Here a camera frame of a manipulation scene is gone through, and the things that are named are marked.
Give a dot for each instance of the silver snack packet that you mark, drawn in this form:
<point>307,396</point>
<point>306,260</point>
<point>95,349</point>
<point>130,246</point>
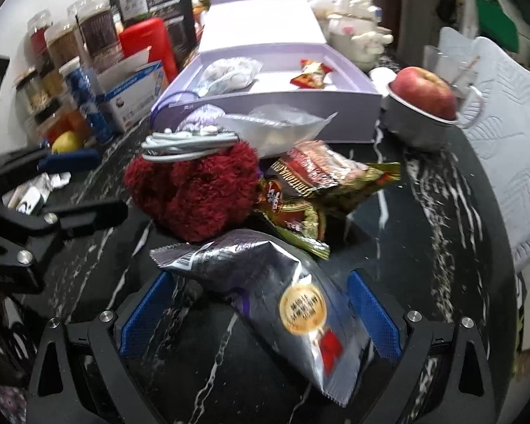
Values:
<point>256,282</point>

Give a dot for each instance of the clear jar with tan contents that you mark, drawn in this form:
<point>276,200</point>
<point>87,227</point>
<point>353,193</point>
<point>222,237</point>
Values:
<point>63,48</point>

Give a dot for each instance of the purple gift box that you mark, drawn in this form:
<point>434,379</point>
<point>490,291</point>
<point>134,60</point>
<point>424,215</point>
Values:
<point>291,106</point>

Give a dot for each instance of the clear jar with red contents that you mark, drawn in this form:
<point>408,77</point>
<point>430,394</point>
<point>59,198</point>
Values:
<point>39,39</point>

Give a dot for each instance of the metal bowl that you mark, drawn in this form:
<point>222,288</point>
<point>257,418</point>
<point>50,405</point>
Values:
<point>406,123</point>

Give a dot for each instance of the small clear jar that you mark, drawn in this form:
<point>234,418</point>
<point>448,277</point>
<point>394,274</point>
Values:
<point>28,92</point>

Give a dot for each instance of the red candy wrapper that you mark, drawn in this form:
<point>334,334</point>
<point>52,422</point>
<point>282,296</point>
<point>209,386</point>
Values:
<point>311,77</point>

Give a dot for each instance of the crumpled white tissue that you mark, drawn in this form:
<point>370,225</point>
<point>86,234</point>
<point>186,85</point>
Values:
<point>30,192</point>

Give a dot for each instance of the purple box lid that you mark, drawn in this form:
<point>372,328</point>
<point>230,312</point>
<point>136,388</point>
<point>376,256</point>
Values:
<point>260,22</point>

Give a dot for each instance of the blue white bottle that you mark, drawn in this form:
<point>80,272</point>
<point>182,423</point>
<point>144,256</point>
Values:
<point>88,101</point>

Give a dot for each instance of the clear jar with brown contents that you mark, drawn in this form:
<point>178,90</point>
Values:
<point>99,31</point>

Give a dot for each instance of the red plastic container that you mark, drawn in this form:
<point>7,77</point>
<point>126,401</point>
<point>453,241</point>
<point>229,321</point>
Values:
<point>154,35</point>

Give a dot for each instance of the black pouch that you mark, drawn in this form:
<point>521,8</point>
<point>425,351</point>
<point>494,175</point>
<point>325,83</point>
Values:
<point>172,0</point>

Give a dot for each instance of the patterned pink cloth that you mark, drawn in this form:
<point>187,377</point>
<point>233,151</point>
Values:
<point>6,406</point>

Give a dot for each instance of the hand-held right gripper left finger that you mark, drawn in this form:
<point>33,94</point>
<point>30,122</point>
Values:
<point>145,313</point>

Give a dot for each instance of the glass mug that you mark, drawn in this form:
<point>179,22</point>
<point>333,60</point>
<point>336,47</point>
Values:
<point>450,66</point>

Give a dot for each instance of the white cartoon ceramic teapot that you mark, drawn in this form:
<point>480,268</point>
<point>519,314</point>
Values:
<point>357,39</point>

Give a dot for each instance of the jar with orange contents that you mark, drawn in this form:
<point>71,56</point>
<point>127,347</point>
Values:
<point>66,121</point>

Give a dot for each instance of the yellow fruit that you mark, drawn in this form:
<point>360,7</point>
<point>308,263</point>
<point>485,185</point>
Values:
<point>68,142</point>

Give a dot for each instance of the red fluffy scrunchie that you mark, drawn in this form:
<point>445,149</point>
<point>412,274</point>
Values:
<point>194,190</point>

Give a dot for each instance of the silver white bag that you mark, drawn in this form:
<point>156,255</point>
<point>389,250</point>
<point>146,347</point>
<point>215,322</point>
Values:
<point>229,75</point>

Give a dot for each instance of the red apple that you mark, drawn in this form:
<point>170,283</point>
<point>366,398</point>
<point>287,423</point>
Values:
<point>424,90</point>

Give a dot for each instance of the red gold snack packet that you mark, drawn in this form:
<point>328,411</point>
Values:
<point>309,176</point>

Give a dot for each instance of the lavender sachet with purple tassel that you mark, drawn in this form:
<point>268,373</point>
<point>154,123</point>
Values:
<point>203,117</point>

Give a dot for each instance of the green cloth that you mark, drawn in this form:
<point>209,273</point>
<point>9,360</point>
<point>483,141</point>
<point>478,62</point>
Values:
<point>497,22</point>

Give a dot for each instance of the clear zip bag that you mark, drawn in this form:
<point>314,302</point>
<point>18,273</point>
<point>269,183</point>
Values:
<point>273,130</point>

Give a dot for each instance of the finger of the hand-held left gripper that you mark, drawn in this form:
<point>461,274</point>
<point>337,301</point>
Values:
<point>70,160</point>
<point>88,215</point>

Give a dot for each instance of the blue white cardboard box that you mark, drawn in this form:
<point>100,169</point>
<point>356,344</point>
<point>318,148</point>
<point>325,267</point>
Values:
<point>132,92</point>

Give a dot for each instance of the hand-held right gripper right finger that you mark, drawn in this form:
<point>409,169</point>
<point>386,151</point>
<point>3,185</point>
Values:
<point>373,313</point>

